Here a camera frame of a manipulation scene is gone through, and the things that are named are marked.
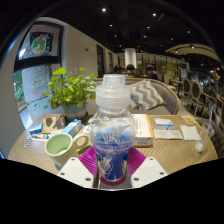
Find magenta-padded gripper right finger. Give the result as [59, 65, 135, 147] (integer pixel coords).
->
[126, 146, 168, 190]

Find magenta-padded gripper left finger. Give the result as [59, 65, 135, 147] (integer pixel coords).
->
[57, 146, 100, 190]

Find clear blue-label drink bottle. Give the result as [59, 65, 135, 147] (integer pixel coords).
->
[89, 73, 137, 183]

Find pale green mug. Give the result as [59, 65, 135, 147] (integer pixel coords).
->
[44, 132, 91, 170]

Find white and orange box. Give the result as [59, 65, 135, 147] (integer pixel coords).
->
[131, 113, 155, 148]

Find white paper sheets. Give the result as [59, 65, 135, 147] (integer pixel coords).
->
[153, 128, 185, 141]

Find light blue carton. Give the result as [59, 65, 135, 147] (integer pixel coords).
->
[60, 118, 84, 139]

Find printed paper leaflet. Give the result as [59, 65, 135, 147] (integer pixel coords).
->
[82, 124, 95, 135]

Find white tube teal cap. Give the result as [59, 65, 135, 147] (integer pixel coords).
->
[31, 133, 51, 141]

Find small white blue box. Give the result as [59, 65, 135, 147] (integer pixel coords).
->
[153, 117, 175, 131]

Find pill blister pack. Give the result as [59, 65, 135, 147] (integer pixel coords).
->
[23, 135, 34, 149]

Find clear plastic cup with straw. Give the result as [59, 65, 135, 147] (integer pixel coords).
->
[194, 103, 216, 154]

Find yellow card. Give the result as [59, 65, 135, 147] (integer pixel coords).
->
[181, 115, 198, 125]

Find grey chevron pillow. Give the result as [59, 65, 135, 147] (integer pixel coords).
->
[128, 79, 166, 112]

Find green potted plant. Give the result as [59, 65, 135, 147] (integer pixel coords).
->
[42, 66, 98, 123]

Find group of round-back chairs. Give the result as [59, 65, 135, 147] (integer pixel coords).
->
[171, 76, 224, 118]

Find window with green stickers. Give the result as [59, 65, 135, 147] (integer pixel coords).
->
[13, 63, 62, 114]

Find person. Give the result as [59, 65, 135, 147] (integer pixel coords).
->
[144, 63, 160, 81]
[123, 63, 137, 79]
[112, 64, 125, 75]

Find white round column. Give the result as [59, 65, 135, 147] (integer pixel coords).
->
[123, 47, 138, 70]

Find group of ceiling lights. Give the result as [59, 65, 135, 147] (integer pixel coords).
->
[99, 6, 195, 50]

